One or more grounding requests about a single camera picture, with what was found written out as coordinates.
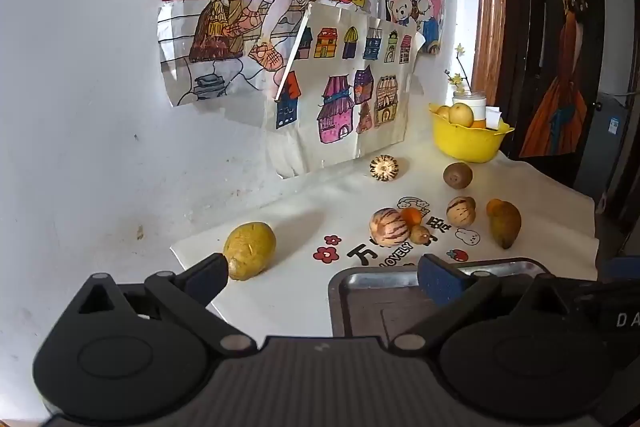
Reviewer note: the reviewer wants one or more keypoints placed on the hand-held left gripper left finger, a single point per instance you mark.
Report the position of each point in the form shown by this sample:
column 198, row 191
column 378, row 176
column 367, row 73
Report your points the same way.
column 207, row 274

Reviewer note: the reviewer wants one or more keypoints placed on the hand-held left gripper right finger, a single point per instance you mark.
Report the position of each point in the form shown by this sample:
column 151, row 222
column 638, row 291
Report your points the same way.
column 440, row 279

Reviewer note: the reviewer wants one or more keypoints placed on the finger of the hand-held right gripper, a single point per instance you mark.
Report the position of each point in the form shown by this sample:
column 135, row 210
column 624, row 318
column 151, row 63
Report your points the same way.
column 620, row 268

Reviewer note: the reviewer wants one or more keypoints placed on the large yellow mango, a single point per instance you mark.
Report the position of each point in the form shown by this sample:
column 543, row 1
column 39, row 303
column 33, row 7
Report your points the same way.
column 249, row 251

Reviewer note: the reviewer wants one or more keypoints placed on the small brown fruit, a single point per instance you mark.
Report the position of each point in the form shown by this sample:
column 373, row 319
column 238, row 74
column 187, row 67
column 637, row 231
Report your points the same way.
column 419, row 235

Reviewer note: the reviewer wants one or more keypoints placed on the small orange tangerine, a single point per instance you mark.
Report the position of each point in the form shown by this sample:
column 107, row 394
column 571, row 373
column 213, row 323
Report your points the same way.
column 413, row 215

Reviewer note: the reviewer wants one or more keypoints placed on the small striped pepino melon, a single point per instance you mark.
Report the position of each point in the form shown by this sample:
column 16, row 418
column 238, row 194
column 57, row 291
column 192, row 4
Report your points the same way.
column 460, row 212

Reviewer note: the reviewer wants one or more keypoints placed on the metal tray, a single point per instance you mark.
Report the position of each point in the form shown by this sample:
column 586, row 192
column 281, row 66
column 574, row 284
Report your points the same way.
column 370, row 302

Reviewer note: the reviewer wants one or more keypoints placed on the large striped pepino melon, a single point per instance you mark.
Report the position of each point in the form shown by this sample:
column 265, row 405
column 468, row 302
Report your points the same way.
column 387, row 228

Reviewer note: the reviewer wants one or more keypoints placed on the brownish yellow mango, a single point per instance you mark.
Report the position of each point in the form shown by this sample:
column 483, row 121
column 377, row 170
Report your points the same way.
column 506, row 224

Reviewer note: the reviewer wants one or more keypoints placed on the round orange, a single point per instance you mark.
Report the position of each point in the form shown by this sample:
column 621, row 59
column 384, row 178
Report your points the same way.
column 492, row 207

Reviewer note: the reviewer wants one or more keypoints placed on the brown kiwi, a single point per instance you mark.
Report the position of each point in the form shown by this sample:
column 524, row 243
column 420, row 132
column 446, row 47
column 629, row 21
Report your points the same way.
column 457, row 175

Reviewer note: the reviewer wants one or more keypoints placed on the round purple-striped melon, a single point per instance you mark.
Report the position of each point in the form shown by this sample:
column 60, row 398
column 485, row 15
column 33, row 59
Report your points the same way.
column 384, row 168

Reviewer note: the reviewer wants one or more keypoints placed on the white printed cloth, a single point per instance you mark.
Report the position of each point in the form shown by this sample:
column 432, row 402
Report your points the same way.
column 310, row 212

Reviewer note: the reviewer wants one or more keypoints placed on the grey appliance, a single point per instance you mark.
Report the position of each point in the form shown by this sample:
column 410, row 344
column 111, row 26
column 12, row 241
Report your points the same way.
column 607, row 142

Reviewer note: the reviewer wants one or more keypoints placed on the yellow plastic bowl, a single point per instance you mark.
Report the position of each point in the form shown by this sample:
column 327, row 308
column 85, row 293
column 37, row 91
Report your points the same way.
column 467, row 142

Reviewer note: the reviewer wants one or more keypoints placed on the orange in yellow bowl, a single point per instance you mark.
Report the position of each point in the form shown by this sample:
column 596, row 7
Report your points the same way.
column 478, row 124

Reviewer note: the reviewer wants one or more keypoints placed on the large yellow pear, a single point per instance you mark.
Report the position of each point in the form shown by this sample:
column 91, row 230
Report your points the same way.
column 460, row 115

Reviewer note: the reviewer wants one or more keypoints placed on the small yellow pear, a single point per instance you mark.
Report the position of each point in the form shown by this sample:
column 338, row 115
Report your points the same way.
column 442, row 111

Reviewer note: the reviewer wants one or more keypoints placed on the white paper card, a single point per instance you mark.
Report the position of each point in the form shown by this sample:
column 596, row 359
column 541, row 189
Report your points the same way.
column 493, row 117

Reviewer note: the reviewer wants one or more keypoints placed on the white jar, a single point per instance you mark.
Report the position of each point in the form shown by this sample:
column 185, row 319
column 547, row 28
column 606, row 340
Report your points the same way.
column 477, row 103

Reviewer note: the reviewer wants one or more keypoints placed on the yellow flower sprig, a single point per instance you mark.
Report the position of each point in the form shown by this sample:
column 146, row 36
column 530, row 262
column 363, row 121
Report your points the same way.
column 457, row 79

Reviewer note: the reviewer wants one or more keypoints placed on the colourful houses drawing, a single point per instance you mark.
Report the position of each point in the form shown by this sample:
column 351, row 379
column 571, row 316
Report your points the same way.
column 340, row 102

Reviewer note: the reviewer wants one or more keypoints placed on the woman in dress poster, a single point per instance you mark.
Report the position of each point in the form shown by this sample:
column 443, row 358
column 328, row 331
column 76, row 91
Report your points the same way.
column 562, row 57

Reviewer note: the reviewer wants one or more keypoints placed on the wooden door frame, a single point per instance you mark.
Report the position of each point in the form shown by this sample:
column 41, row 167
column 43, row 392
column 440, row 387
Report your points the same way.
column 492, row 7

